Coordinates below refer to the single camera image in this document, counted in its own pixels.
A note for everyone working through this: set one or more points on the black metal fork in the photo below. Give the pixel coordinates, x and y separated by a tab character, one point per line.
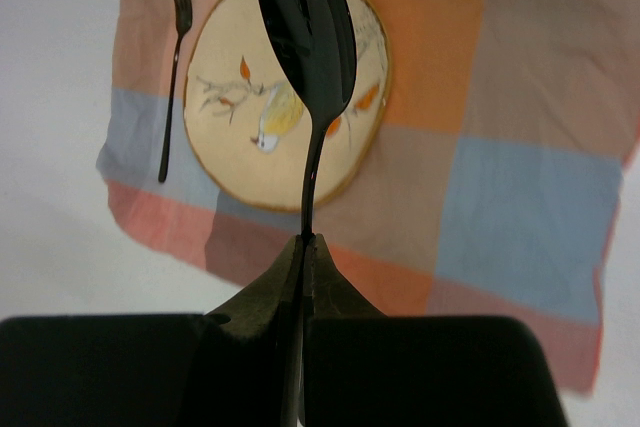
183	24

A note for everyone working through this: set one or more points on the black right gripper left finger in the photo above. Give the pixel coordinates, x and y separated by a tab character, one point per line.
237	365

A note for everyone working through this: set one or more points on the black metal spoon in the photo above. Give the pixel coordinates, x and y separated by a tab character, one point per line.
314	43

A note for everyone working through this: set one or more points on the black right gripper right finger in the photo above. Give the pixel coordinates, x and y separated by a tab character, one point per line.
363	368

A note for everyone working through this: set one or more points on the beige bird pattern plate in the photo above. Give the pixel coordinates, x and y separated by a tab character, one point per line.
248	128

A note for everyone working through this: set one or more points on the checkered orange blue cloth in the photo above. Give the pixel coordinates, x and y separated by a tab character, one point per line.
492	186

